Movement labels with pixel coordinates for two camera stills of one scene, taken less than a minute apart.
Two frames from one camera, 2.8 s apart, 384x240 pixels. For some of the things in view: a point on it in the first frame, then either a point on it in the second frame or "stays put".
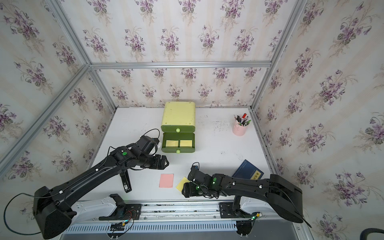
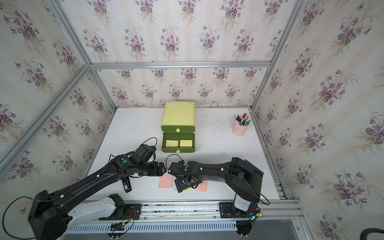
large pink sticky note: (166, 180) stays put
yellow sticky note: (172, 143) stays put
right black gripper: (190, 193) to (179, 186)
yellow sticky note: (186, 143) stays put
